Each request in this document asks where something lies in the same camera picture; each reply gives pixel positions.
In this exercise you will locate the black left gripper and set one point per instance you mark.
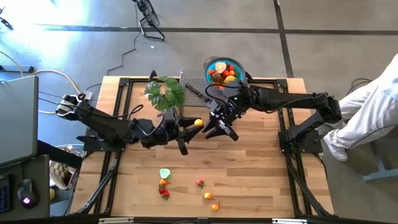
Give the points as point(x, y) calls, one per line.
point(172, 130)

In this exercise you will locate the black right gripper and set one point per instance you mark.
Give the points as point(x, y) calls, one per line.
point(225, 113)

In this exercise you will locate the orange toy pear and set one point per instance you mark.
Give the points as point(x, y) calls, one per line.
point(232, 73)
point(207, 195)
point(199, 122)
point(215, 206)
point(163, 182)

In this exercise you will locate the black kitchen knife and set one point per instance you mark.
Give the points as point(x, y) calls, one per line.
point(196, 91)

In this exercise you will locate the toy kiwi half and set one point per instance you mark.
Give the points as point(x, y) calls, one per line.
point(216, 77)

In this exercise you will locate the yellow toy lemon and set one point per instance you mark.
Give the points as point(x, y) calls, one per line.
point(229, 79)

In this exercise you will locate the green toy fruit half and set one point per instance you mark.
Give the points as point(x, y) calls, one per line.
point(164, 173)

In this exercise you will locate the red toy pear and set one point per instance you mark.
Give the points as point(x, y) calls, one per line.
point(225, 73)

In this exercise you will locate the red toy peach half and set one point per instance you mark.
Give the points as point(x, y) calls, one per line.
point(220, 67)

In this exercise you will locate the blue grey collapsible colander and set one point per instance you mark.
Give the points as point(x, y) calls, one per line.
point(207, 63)

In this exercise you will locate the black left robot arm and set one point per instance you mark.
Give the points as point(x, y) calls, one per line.
point(102, 124)

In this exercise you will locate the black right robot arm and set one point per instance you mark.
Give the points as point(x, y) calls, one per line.
point(289, 99)

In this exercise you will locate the green plant in white pot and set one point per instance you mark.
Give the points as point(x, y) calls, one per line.
point(166, 93)

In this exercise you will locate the grey perforated metal shelf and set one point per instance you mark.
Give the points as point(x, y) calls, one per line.
point(192, 82)

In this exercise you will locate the white power adapter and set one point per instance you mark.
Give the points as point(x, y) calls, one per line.
point(88, 95)

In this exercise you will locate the black floor fan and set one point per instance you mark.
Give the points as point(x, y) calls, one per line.
point(149, 14)

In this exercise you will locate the checkered bag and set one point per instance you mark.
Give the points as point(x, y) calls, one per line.
point(62, 175)

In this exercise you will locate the yellow round object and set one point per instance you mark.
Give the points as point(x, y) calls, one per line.
point(52, 194)

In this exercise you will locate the black desk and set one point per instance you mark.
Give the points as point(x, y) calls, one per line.
point(42, 174)

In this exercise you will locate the person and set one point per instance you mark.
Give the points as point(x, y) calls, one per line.
point(373, 102)

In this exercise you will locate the black computer mouse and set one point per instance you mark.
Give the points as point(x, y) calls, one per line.
point(28, 193)

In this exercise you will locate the black keyboard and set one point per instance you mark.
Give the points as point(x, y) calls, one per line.
point(4, 196)

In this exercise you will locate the black stand foot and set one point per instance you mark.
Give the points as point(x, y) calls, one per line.
point(7, 24)

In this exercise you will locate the black curved bracket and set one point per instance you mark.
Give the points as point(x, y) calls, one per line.
point(249, 77)
point(152, 74)

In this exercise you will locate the silver bracket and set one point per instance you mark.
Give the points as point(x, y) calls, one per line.
point(289, 221)
point(116, 220)

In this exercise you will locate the grey metal table frame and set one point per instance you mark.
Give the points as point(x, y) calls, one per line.
point(381, 170)

